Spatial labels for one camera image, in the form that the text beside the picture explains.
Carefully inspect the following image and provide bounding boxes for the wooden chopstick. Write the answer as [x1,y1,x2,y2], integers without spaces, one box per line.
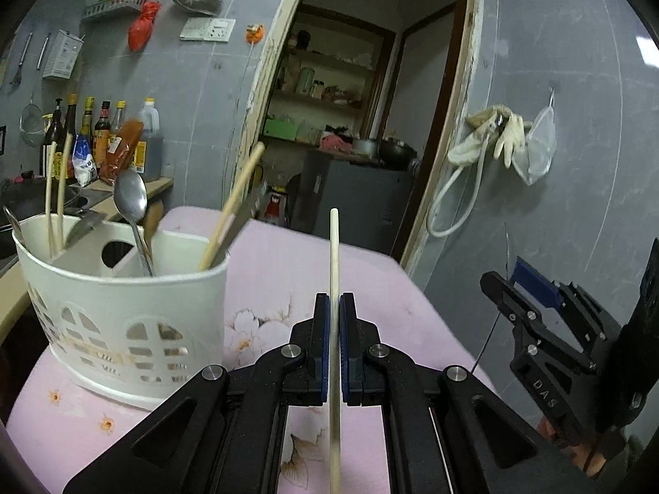
[328,207,341,494]
[198,142,265,272]
[44,142,56,256]
[55,132,72,252]

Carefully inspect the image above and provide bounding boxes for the large steel spoon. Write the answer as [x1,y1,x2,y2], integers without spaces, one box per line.
[113,170,154,277]

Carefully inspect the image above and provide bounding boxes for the small steel spoon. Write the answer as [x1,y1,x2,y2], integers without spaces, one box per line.
[2,205,26,245]

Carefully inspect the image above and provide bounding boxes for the right hand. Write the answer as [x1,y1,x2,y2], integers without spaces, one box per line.
[537,416,645,480]

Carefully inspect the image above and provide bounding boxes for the hanging mesh bag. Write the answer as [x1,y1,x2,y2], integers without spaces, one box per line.
[512,89,556,186]

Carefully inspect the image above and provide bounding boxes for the white plastic utensil basket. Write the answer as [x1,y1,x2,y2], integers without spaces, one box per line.
[16,215,228,410]

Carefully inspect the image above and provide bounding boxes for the white rubber gloves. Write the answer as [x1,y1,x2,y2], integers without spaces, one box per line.
[448,105,532,168]

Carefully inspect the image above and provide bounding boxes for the grey cabinet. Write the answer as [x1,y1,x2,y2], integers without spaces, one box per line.
[290,151,414,254]

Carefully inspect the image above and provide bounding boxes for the white salt bag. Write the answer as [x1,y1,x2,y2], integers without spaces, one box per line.
[72,134,97,187]

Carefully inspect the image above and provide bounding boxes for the orange spice bag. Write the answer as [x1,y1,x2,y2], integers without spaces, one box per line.
[99,119,144,185]

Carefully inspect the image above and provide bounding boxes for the black wok with lid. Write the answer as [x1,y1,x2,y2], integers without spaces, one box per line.
[1,179,80,220]

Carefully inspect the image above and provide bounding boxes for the large dark oil jug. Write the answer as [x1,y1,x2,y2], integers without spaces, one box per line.
[132,97,163,183]

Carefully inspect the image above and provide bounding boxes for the dark soy sauce bottle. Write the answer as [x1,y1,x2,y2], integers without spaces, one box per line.
[40,98,63,176]

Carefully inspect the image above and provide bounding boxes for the hanging mesh strainer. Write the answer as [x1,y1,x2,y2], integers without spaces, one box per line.
[19,95,44,147]

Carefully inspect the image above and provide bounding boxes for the white hanging box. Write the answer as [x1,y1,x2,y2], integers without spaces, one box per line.
[41,30,84,79]

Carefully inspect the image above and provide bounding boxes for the red hanging bag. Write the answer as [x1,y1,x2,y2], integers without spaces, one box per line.
[127,1,161,52]

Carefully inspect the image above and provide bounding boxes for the white hose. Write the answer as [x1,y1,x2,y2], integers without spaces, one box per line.
[425,117,491,239]

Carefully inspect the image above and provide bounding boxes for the white wall switch panel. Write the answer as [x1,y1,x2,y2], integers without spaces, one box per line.
[179,18,236,44]

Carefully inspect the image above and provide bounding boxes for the grey wall shelf rack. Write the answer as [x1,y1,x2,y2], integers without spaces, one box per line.
[82,0,147,22]

